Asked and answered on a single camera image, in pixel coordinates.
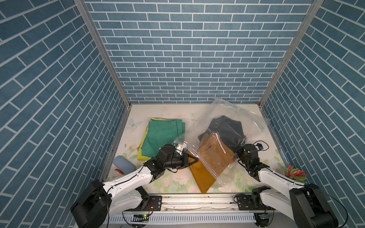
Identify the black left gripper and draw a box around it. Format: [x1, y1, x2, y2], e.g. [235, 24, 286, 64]
[162, 153, 198, 170]

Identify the brown garment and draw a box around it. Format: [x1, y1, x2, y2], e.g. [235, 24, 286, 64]
[189, 133, 235, 194]

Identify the clear plastic vacuum bag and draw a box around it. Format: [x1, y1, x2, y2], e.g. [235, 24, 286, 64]
[174, 98, 270, 192]

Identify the dark green garment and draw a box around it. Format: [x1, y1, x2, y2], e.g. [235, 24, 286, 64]
[141, 119, 186, 157]

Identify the black garment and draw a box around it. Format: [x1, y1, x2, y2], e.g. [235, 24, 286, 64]
[198, 116, 246, 152]

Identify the neon yellow garment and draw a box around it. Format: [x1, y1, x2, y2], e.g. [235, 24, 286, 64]
[136, 117, 183, 162]

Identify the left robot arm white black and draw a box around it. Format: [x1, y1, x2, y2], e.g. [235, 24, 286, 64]
[70, 144, 199, 228]

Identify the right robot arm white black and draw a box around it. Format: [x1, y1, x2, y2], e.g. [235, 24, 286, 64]
[235, 144, 339, 228]

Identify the grey blue small object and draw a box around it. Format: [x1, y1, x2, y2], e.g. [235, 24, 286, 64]
[113, 155, 136, 174]

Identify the cup of coloured clips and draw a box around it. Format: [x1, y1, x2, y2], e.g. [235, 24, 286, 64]
[284, 165, 307, 184]

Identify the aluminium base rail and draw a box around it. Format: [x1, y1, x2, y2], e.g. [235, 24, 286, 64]
[74, 192, 326, 228]

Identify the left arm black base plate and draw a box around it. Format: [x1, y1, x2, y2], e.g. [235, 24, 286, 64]
[136, 195, 163, 211]

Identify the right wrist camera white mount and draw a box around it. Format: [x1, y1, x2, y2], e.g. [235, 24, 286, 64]
[253, 140, 270, 151]

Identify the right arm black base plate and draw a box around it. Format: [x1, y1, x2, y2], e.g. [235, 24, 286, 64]
[233, 193, 275, 211]

